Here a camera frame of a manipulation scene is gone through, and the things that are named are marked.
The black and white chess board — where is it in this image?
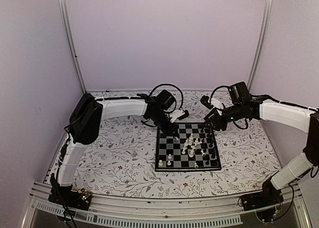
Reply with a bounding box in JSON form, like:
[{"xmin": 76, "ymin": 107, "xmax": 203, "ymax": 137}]
[{"xmin": 155, "ymin": 122, "xmax": 221, "ymax": 172}]

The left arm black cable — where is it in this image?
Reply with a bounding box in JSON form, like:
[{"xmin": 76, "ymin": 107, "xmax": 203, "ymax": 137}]
[{"xmin": 149, "ymin": 83, "xmax": 185, "ymax": 112}]

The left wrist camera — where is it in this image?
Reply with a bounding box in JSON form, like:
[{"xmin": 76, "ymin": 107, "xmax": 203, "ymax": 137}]
[{"xmin": 153, "ymin": 90, "xmax": 189, "ymax": 123}]

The left aluminium frame post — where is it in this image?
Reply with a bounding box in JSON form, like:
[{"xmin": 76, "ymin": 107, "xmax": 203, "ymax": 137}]
[{"xmin": 58, "ymin": 0, "xmax": 87, "ymax": 94}]

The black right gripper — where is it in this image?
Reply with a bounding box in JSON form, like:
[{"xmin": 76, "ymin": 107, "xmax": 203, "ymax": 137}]
[{"xmin": 202, "ymin": 103, "xmax": 244, "ymax": 131}]

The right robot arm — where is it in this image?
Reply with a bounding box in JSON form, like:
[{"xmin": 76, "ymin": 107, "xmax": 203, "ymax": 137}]
[{"xmin": 201, "ymin": 94, "xmax": 319, "ymax": 206}]

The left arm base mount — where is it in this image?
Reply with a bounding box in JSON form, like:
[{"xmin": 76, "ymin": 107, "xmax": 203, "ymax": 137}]
[{"xmin": 48, "ymin": 186, "xmax": 92, "ymax": 211}]

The front aluminium rail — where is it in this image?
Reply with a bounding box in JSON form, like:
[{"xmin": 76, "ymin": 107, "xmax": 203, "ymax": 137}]
[{"xmin": 22, "ymin": 182, "xmax": 314, "ymax": 228}]

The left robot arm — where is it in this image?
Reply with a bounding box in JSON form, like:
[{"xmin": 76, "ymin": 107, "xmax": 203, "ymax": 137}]
[{"xmin": 51, "ymin": 90, "xmax": 177, "ymax": 205}]

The back aluminium rail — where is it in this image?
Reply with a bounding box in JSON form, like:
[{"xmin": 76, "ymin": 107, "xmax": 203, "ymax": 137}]
[{"xmin": 84, "ymin": 88, "xmax": 247, "ymax": 93}]

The aluminium frame post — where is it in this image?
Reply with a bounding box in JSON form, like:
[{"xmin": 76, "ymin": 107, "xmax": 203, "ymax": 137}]
[
  {"xmin": 247, "ymin": 0, "xmax": 273, "ymax": 91},
  {"xmin": 58, "ymin": 0, "xmax": 87, "ymax": 94}
]

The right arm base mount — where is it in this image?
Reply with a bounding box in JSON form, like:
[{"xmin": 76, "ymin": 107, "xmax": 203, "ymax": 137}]
[{"xmin": 238, "ymin": 180, "xmax": 284, "ymax": 223}]

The aluminium rail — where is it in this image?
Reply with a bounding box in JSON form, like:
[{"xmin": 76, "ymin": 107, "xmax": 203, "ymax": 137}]
[
  {"xmin": 84, "ymin": 88, "xmax": 247, "ymax": 93},
  {"xmin": 22, "ymin": 182, "xmax": 314, "ymax": 228}
]

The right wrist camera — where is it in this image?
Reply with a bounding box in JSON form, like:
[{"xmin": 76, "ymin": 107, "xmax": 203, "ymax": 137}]
[{"xmin": 199, "ymin": 81, "xmax": 251, "ymax": 114}]

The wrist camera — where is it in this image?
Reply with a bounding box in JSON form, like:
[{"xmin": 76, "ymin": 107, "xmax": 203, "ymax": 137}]
[
  {"xmin": 199, "ymin": 81, "xmax": 251, "ymax": 114},
  {"xmin": 153, "ymin": 90, "xmax": 189, "ymax": 123}
]

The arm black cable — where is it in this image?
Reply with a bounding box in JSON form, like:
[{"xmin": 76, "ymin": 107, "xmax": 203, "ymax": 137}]
[
  {"xmin": 149, "ymin": 83, "xmax": 185, "ymax": 112},
  {"xmin": 208, "ymin": 85, "xmax": 232, "ymax": 107}
]

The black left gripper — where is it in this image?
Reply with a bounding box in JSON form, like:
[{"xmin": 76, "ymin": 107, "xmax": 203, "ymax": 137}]
[{"xmin": 150, "ymin": 112, "xmax": 179, "ymax": 137}]

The floral patterned table mat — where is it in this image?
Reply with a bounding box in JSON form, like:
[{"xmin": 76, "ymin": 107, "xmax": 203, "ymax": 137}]
[{"xmin": 73, "ymin": 116, "xmax": 281, "ymax": 199}]

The right aluminium frame post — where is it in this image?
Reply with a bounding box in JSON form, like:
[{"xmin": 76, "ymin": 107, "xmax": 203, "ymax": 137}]
[{"xmin": 247, "ymin": 0, "xmax": 273, "ymax": 91}]

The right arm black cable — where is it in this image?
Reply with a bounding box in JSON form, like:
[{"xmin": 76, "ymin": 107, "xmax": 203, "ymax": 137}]
[{"xmin": 208, "ymin": 85, "xmax": 232, "ymax": 107}]

